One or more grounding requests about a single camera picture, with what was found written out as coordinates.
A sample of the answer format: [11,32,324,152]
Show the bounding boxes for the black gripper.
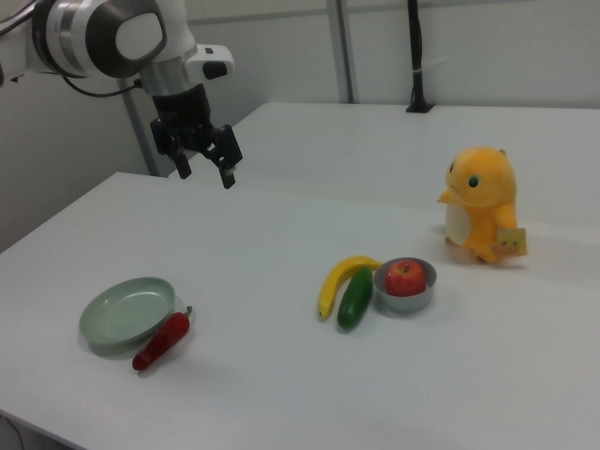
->
[149,82,245,190]

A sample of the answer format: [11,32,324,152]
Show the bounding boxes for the red apple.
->
[384,260,428,297]

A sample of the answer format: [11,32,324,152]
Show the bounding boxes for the light green plate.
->
[78,277,177,360]

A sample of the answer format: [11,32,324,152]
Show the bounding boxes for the yellow banana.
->
[317,254,384,322]

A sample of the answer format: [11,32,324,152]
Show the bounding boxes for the red chili pepper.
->
[131,305,194,372]

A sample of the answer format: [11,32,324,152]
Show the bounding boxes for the green cucumber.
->
[337,265,374,330]

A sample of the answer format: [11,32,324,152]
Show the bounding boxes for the grey bowl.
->
[372,257,438,313]

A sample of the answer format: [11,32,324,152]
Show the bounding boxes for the orange plush toy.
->
[436,146,520,264]

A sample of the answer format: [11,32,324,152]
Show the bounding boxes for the yellow plush toy tag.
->
[495,227,529,259]

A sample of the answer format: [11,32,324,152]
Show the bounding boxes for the grey partition post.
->
[116,79,163,178]
[325,0,355,104]

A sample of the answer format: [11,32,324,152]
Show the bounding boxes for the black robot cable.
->
[60,74,143,99]

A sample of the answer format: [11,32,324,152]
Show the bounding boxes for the white cable tie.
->
[411,55,449,75]

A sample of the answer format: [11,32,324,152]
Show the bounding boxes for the black camera pole with base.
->
[405,0,437,114]

